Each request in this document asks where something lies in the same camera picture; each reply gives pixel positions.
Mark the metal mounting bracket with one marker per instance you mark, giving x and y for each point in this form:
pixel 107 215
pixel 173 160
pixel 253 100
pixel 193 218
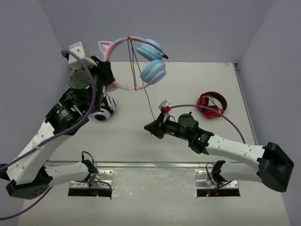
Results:
pixel 204 182
pixel 103 180

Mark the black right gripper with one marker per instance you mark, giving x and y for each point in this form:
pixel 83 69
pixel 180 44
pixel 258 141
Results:
pixel 157 128

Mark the metal rail front table edge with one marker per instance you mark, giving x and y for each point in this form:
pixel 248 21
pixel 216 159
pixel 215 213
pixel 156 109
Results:
pixel 148 165

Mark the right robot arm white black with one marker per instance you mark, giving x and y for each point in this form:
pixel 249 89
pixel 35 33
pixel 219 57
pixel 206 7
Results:
pixel 267 164

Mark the pink blue cat-ear headphones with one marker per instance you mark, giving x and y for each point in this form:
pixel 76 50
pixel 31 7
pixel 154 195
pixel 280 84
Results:
pixel 146 58

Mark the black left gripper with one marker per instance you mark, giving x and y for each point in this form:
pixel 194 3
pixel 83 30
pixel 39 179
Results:
pixel 103 71

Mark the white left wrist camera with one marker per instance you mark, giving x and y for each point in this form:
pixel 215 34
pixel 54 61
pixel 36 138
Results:
pixel 80 51

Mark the red black headphones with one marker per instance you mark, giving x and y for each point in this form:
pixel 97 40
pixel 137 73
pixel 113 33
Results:
pixel 212 104

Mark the left metal mounting bracket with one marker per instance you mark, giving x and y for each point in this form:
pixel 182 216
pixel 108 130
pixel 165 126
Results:
pixel 103 180

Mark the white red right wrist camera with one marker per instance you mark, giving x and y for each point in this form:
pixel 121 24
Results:
pixel 165 109

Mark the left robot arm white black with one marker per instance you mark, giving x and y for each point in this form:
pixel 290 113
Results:
pixel 27 174

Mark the right metal mounting bracket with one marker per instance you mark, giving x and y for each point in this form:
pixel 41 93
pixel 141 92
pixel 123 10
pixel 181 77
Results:
pixel 204 182

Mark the white black headphones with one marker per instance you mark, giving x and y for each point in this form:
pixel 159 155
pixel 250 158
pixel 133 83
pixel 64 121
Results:
pixel 107 108

